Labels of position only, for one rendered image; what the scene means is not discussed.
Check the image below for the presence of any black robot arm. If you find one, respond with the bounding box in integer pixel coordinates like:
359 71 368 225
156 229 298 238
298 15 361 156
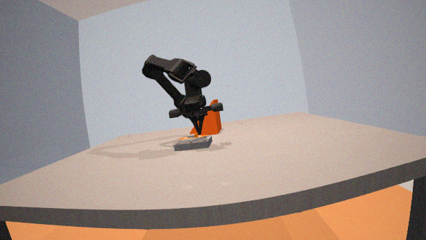
142 54 211 122

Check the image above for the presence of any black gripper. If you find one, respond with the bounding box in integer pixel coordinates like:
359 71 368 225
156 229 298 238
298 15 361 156
169 89 223 135

